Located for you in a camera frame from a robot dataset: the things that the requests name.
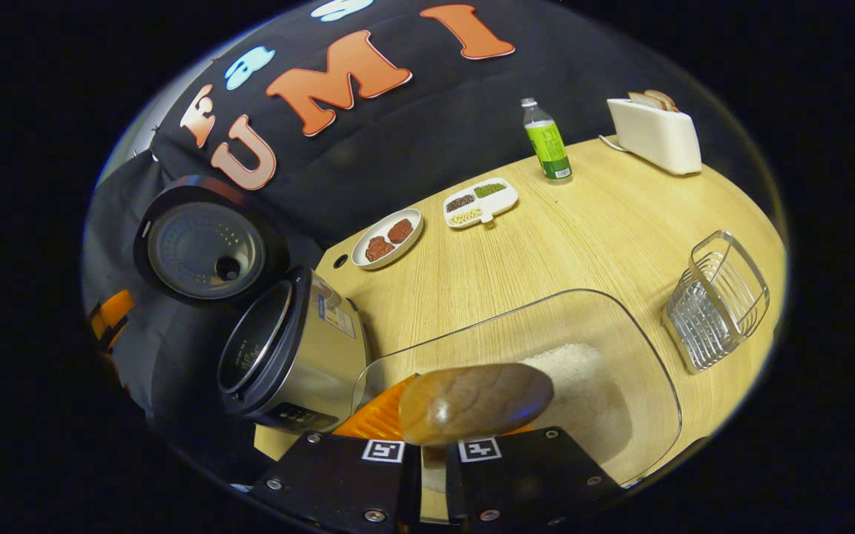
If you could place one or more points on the clear plastic rice container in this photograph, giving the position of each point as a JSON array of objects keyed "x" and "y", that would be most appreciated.
[{"x": 509, "y": 326}]

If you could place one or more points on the silver black rice cooker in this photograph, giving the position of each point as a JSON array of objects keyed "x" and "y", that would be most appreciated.
[{"x": 316, "y": 356}]

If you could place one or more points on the wooden spoon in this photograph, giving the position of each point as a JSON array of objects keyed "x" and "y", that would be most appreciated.
[{"x": 471, "y": 400}]

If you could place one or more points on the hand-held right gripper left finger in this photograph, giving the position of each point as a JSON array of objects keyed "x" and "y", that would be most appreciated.
[{"x": 338, "y": 475}]

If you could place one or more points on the white divided dish with beans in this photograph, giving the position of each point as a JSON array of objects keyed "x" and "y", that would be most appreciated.
[{"x": 501, "y": 202}]

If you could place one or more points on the white toaster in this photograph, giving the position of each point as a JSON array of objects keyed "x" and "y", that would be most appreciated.
[{"x": 657, "y": 137}]

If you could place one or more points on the toasted bread slice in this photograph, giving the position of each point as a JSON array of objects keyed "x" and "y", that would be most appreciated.
[
  {"x": 666, "y": 100},
  {"x": 646, "y": 100}
]

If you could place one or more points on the green label drink bottle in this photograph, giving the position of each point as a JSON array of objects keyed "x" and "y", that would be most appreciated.
[{"x": 549, "y": 148}]

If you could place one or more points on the red meat piece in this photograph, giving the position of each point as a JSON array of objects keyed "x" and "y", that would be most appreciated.
[
  {"x": 400, "y": 231},
  {"x": 380, "y": 248}
]

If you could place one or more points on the round white plate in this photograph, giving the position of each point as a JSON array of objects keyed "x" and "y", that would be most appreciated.
[{"x": 408, "y": 248}]

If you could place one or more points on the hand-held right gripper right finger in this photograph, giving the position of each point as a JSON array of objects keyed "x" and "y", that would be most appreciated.
[{"x": 523, "y": 475}]

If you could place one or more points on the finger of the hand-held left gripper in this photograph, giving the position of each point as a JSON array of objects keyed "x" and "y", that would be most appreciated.
[{"x": 112, "y": 315}]

